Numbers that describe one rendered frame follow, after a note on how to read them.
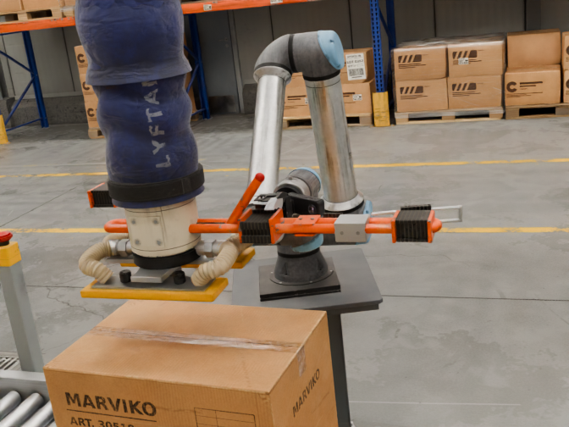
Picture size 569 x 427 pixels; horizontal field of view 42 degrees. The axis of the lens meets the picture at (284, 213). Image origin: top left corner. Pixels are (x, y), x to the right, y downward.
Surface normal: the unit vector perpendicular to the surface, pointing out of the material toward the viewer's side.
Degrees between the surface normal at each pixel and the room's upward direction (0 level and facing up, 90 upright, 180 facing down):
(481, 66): 89
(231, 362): 0
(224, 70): 90
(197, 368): 0
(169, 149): 74
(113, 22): 80
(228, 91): 90
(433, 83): 89
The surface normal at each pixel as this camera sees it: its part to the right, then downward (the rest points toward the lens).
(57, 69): -0.30, 0.32
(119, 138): -0.47, 0.04
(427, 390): -0.11, -0.95
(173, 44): 0.81, 0.26
